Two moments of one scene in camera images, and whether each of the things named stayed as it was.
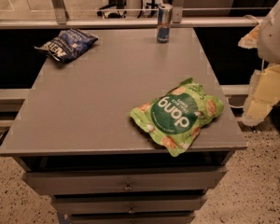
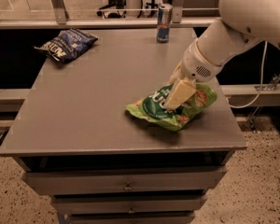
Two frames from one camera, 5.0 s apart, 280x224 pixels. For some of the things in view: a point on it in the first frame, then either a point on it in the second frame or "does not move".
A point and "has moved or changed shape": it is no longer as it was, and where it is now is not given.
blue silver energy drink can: (164, 20) does not move
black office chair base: (118, 3) does not move
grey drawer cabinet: (78, 144) does not move
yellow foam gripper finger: (268, 86) -> (179, 94)
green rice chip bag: (174, 120) has moved or changed shape
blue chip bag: (69, 45) does not move
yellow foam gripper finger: (251, 39) -> (177, 74)
